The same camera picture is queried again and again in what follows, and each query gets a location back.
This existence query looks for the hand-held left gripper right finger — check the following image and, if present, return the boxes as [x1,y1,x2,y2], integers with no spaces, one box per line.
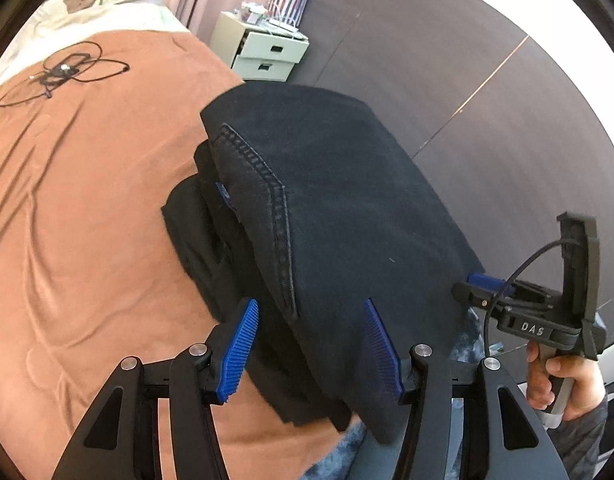
[364,299,570,480]

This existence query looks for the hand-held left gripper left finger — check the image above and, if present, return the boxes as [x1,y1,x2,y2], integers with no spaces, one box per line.
[52,297,260,480]

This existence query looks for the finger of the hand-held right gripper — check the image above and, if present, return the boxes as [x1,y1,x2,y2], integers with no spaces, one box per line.
[467,271,518,292]
[452,282,512,322]

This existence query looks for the black pants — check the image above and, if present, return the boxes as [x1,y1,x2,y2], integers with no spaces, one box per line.
[162,84,485,445]

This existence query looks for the person's right forearm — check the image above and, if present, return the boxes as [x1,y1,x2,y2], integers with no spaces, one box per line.
[537,395,612,480]

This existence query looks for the person's right hand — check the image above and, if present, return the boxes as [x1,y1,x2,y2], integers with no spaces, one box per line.
[526,340,608,421]

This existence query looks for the orange blanket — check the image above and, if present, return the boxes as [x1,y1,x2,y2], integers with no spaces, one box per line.
[0,27,348,480]

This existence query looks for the white nightstand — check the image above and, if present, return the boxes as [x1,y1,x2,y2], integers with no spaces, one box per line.
[209,10,310,83]

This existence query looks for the cream printed quilt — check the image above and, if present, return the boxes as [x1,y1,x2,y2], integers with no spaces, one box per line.
[0,0,190,91]

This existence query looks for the tangled black cables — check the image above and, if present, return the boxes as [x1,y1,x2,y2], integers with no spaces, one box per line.
[0,40,130,108]

